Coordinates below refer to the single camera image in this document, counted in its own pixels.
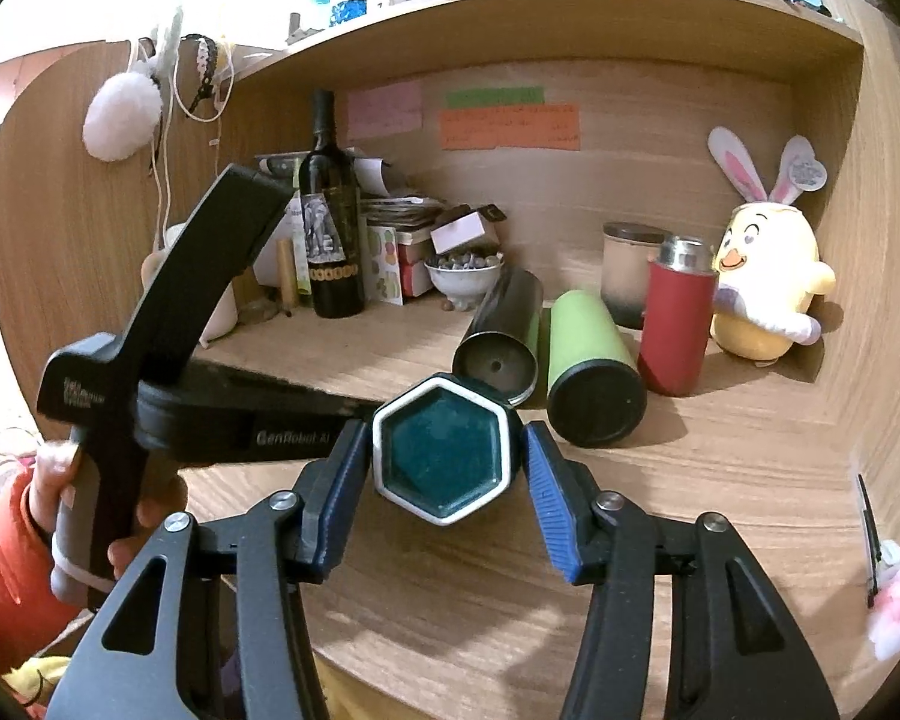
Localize yellow bunny plush toy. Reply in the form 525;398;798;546
707;127;836;367

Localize person's left hand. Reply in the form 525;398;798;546
26;439;190;579

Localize pink sticky note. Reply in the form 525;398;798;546
346;80;422;140

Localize colourful dotted carton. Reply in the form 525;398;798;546
364;224;404;305

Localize green sticky note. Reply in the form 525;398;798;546
445;86;546;109

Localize white fluffy pompom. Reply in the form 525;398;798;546
82;70;162;163

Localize white mug behind gripper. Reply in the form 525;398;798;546
141;223;238;348

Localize orange sticky note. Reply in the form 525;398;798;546
439;104;582;151

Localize black green lying tumbler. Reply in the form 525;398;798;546
452;265;543;406

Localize stack of papers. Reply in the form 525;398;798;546
359;195;447;229

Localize wooden stick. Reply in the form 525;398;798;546
274;239;301;316

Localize hexagonal teal white-rimmed cup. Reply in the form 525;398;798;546
370;374;525;527

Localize orange sleeve forearm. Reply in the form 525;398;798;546
0;463;79;674

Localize white bowl with pebbles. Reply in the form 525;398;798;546
424;252;505;310

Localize pink white plush keychain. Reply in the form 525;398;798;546
866;539;900;661

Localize red thermos bottle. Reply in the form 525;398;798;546
637;236;717;397

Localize small white pink box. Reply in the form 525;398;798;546
430;206;502;255

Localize beige gradient lidded jar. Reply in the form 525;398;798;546
600;221;668;330

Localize dark wine bottle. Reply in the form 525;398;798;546
299;89;364;319

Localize braided black white cord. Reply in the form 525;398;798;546
183;32;221;116

